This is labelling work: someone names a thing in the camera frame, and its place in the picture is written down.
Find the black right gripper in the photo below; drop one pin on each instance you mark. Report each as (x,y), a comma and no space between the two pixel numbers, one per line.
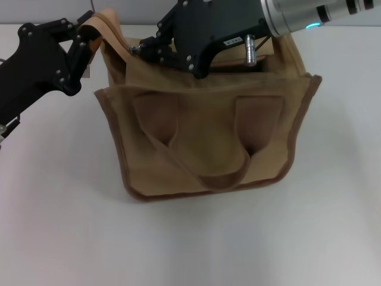
(214,24)

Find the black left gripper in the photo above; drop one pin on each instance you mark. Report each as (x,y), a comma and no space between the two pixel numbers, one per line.
(29,74)

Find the silver metal zipper pull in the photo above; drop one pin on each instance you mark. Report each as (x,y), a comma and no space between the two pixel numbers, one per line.
(132,48)

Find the khaki canvas food bag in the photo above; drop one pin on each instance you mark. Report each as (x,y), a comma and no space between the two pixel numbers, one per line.
(208,134)

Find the small white rectangular tag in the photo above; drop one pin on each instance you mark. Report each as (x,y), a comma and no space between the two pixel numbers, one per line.
(87,71)

